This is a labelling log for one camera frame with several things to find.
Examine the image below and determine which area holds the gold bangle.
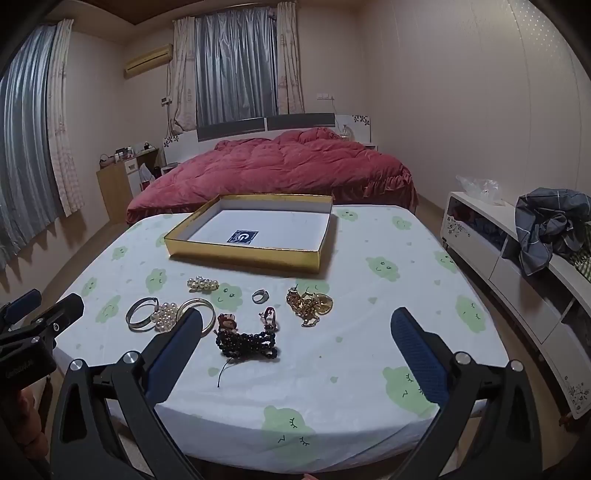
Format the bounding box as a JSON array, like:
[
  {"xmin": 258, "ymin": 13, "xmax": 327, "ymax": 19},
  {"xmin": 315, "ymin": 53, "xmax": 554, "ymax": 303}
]
[{"xmin": 175, "ymin": 298, "xmax": 217, "ymax": 334}]

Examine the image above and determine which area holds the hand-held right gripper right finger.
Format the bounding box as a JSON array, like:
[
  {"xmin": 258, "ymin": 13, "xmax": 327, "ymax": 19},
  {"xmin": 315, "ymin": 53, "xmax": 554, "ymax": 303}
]
[{"xmin": 390, "ymin": 307, "xmax": 543, "ymax": 480}]

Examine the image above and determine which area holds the grey window curtain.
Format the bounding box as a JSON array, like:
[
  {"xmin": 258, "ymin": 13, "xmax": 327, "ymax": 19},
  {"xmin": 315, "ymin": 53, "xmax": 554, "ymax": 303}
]
[
  {"xmin": 194, "ymin": 10, "xmax": 280, "ymax": 126},
  {"xmin": 0, "ymin": 24, "xmax": 66, "ymax": 274}
]

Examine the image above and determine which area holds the bed with red quilt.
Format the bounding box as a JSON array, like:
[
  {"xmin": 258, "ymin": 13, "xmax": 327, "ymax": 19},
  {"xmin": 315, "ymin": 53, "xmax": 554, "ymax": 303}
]
[{"xmin": 126, "ymin": 128, "xmax": 419, "ymax": 225}]

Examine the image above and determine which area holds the clear plastic bag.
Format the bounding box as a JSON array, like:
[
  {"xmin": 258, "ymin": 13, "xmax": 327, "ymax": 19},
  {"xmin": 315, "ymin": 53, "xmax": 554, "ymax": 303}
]
[{"xmin": 455, "ymin": 174, "xmax": 502, "ymax": 205}]

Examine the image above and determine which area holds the grey plaid cloth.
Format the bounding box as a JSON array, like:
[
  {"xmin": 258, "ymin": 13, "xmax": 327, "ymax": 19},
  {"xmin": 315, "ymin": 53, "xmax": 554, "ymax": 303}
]
[{"xmin": 514, "ymin": 186, "xmax": 591, "ymax": 277}]

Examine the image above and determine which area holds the white flowered low cabinet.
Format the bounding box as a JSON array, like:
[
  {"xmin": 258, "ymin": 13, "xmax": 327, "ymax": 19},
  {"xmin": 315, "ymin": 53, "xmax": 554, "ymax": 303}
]
[{"xmin": 440, "ymin": 190, "xmax": 591, "ymax": 421}]

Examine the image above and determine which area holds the white grey bed headboard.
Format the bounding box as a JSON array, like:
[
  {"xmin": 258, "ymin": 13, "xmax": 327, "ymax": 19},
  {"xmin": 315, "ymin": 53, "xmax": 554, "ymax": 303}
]
[{"xmin": 163, "ymin": 112, "xmax": 336, "ymax": 163}]

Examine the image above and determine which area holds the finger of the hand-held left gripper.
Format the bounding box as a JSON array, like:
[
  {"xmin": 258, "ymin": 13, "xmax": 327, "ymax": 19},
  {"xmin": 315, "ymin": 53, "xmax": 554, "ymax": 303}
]
[
  {"xmin": 0, "ymin": 288, "xmax": 43, "ymax": 325},
  {"xmin": 0, "ymin": 293, "xmax": 85, "ymax": 352}
]

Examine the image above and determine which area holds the white flowered nightstand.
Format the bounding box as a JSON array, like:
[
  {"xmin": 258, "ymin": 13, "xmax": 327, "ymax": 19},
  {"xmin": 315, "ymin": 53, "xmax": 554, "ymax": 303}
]
[{"xmin": 334, "ymin": 113, "xmax": 379, "ymax": 151}]

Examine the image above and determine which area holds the dark bead bracelet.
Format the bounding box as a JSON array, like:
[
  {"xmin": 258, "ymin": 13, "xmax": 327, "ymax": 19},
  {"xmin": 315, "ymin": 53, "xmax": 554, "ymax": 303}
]
[{"xmin": 215, "ymin": 329, "xmax": 280, "ymax": 388}]

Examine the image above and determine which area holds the person's left hand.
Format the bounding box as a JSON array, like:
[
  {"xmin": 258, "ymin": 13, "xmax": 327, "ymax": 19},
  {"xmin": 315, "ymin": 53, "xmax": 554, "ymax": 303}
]
[{"xmin": 18, "ymin": 385, "xmax": 49, "ymax": 468}]

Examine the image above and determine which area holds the beige floral curtain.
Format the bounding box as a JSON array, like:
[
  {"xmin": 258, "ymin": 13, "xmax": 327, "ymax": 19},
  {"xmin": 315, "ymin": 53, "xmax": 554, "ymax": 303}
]
[
  {"xmin": 171, "ymin": 17, "xmax": 199, "ymax": 136},
  {"xmin": 276, "ymin": 2, "xmax": 306, "ymax": 116},
  {"xmin": 45, "ymin": 19, "xmax": 85, "ymax": 219}
]

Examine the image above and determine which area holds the green striped cloth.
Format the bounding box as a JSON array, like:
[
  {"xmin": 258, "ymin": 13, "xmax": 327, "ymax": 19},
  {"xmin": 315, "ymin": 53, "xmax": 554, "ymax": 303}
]
[{"xmin": 571, "ymin": 248, "xmax": 591, "ymax": 283}]

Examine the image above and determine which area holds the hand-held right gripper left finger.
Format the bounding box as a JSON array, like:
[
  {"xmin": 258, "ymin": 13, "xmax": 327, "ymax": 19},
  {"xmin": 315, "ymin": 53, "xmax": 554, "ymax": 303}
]
[{"xmin": 50, "ymin": 307, "xmax": 206, "ymax": 480}]

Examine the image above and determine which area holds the gold necklace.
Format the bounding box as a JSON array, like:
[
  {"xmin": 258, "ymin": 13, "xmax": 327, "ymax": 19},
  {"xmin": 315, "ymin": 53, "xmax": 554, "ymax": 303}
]
[{"xmin": 286, "ymin": 286, "xmax": 333, "ymax": 328}]

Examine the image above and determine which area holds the silver bangle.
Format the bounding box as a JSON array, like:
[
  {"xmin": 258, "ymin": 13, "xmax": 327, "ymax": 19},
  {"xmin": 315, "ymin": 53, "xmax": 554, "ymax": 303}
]
[{"xmin": 126, "ymin": 297, "xmax": 160, "ymax": 332}]

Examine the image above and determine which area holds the wooden desk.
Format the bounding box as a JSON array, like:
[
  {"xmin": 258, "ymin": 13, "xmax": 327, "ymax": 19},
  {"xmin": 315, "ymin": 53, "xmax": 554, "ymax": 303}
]
[{"xmin": 95, "ymin": 147, "xmax": 160, "ymax": 225}]

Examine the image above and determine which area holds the wall air conditioner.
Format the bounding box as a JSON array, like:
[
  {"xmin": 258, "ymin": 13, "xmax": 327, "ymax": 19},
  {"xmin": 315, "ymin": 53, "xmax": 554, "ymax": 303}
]
[{"xmin": 123, "ymin": 44, "xmax": 174, "ymax": 79}]

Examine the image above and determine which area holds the gold cardboard box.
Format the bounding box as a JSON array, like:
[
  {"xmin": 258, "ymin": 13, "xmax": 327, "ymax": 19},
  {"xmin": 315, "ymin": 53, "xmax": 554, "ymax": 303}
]
[{"xmin": 165, "ymin": 194, "xmax": 334, "ymax": 274}]

